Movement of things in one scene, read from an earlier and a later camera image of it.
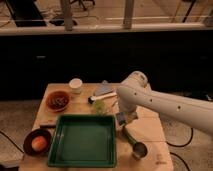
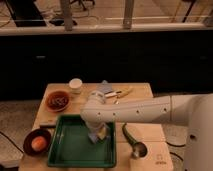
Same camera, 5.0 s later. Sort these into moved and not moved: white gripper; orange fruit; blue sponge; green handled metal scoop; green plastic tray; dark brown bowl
Moved: blue sponge; white gripper
Not moved: dark brown bowl; green handled metal scoop; orange fruit; green plastic tray
